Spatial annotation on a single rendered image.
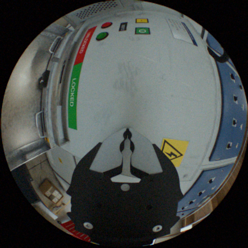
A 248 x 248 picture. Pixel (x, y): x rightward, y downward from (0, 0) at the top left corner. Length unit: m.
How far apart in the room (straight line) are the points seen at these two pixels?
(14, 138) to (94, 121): 0.37
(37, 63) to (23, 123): 0.25
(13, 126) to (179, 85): 0.50
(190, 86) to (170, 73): 0.04
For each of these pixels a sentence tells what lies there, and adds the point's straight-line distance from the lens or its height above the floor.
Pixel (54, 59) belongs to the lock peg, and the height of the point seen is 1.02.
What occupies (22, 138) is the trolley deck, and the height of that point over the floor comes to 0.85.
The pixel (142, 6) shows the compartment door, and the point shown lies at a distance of 0.53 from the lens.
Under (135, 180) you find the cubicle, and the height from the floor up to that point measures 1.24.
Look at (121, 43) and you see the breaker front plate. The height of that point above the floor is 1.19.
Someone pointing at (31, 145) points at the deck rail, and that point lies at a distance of 0.44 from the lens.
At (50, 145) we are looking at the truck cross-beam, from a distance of 0.39.
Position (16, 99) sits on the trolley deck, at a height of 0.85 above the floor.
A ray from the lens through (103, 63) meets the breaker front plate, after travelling 0.18.
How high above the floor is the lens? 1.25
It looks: 15 degrees down
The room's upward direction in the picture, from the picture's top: 98 degrees clockwise
